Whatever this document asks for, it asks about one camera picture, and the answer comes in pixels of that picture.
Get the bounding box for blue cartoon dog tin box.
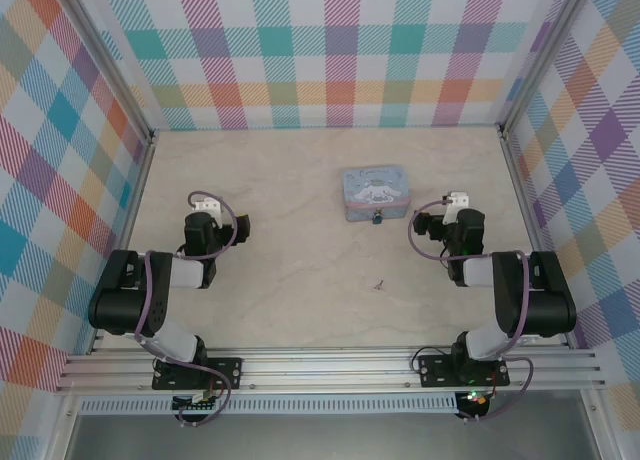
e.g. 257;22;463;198
341;167;412;223

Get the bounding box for circuit board with green light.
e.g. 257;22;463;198
459;389;491;409

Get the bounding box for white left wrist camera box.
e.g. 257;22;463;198
194;194;222;226

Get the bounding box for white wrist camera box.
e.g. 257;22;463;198
194;194;222;226
446;190;471;225

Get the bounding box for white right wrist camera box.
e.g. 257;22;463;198
446;190;471;225

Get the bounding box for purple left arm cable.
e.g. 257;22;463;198
133;189;239;429

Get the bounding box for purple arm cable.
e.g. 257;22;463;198
133;189;239;429
408;202;535;424

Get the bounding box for aluminium side rail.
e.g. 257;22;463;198
87;132;159;356
499;124;574;349

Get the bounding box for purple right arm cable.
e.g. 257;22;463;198
408;202;535;424

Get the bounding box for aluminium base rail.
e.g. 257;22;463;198
54;347;606;394

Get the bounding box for black circuit board with wires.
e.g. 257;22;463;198
172;389;221;414

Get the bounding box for white slotted cable duct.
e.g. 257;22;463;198
79;392;459;415

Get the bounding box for aluminium frame post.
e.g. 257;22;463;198
499;0;591;131
54;0;156;141

